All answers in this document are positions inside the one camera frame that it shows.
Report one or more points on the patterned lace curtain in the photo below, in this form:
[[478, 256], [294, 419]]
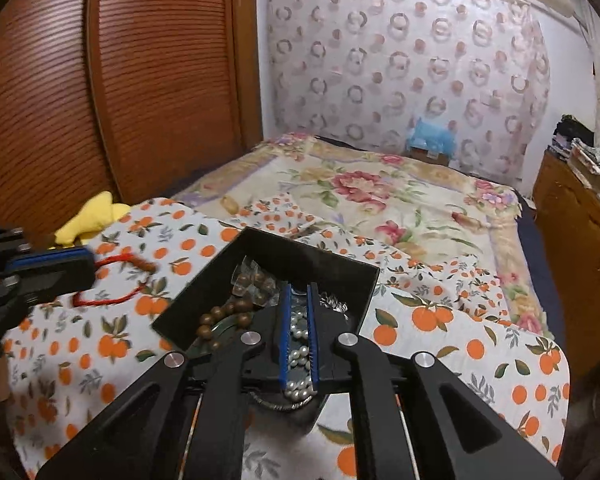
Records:
[[362, 72]]

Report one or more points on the blue plush toy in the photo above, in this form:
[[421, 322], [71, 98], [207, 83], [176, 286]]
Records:
[[432, 138]]

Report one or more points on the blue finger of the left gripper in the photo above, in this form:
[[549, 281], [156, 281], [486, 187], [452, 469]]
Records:
[[76, 259]]

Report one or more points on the stack of clothes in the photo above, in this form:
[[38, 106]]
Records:
[[572, 143]]

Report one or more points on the wooden louvered wardrobe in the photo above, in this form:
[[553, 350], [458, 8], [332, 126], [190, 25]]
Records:
[[133, 97]]

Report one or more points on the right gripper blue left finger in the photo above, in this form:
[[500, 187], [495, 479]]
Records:
[[283, 334]]

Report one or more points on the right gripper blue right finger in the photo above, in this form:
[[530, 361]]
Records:
[[311, 301]]

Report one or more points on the orange print bed sheet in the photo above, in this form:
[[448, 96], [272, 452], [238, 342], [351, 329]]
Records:
[[66, 363]]

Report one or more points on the yellow plush toy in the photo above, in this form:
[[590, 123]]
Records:
[[95, 215]]

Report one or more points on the black square jewelry box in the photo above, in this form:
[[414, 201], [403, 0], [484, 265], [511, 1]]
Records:
[[245, 279]]

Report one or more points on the wooden sideboard cabinet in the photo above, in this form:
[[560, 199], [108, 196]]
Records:
[[568, 217]]

